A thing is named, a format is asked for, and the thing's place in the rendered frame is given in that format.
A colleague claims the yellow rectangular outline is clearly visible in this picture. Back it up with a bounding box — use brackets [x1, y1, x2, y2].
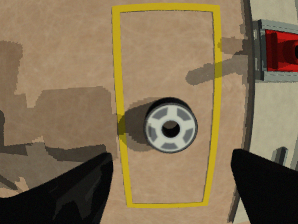
[112, 3, 222, 209]

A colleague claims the black wheel with grey hub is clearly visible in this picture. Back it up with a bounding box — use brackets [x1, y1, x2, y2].
[144, 97, 197, 153]

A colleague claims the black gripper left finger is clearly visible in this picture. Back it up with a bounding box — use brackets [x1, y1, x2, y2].
[0, 152, 113, 224]

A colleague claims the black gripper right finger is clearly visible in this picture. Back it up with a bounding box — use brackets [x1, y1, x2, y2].
[230, 148, 298, 224]

